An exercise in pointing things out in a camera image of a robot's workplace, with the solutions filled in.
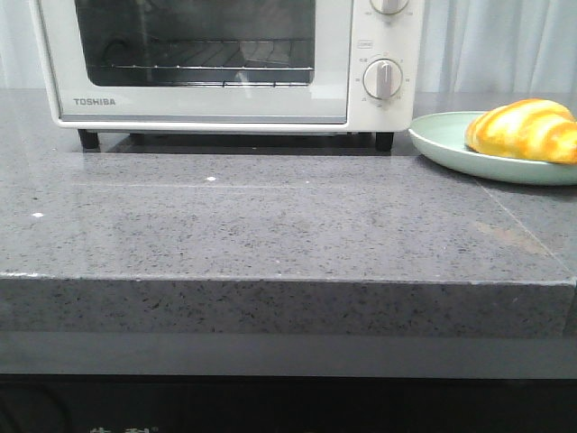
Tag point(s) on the glass oven door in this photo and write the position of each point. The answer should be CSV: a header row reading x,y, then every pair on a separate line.
x,y
72,32

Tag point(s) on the golden croissant bread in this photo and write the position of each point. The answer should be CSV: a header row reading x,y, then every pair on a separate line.
x,y
533,129

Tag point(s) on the lower oven timer knob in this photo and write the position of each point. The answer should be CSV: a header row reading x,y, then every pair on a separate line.
x,y
382,79

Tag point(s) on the upper oven control knob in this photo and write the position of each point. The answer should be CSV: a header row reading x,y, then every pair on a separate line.
x,y
388,7

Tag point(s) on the white Toshiba toaster oven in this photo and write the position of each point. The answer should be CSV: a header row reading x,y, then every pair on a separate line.
x,y
374,36

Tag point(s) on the light green plate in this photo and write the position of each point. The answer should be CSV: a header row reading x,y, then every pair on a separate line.
x,y
441,138

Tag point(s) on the metal wire oven rack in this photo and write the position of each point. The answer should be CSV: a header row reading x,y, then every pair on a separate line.
x,y
157,63

